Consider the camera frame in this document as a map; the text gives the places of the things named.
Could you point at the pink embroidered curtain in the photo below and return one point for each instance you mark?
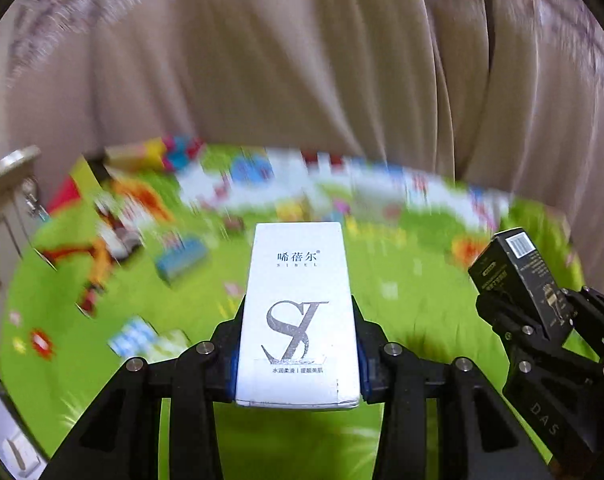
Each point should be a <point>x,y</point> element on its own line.
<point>302,60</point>

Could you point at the white dresser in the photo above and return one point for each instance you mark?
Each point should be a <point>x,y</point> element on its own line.
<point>4,240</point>

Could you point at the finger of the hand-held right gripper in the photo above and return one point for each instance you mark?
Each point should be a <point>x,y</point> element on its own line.
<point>594,317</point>
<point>509,317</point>

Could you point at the small black box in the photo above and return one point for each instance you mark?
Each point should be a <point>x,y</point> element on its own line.
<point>524,285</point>

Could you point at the white blue striped box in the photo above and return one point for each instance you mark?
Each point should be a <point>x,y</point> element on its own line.
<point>132,336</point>

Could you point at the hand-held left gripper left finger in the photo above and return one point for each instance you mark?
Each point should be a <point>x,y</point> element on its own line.
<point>232,377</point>

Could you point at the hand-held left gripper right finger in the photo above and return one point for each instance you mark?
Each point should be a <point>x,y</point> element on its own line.
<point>364,377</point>

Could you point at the white box grey logo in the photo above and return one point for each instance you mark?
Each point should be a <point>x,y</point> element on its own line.
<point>297,315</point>

